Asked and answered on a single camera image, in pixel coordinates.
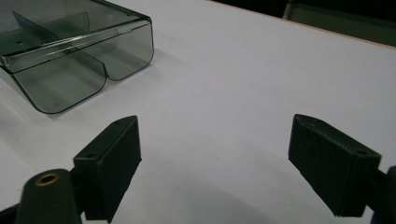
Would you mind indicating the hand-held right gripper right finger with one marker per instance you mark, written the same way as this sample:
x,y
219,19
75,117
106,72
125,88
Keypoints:
x,y
333,168

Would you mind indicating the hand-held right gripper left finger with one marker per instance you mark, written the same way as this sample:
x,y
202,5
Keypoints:
x,y
115,161

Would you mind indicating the transparent grey compartment box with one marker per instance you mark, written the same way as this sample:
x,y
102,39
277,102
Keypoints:
x,y
77,46

